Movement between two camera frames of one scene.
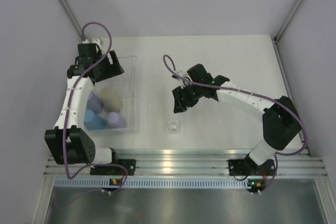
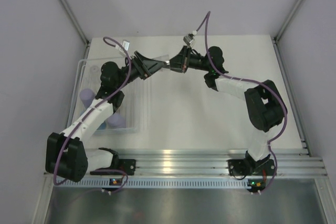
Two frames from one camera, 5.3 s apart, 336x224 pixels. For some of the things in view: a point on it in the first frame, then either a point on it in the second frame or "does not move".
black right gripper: x=179 y=94 → x=179 y=60
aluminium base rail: x=192 y=163 does not move
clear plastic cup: x=173 y=125 → x=165 y=58
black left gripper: x=113 y=70 → x=151 y=65
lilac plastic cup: x=114 y=121 does not move
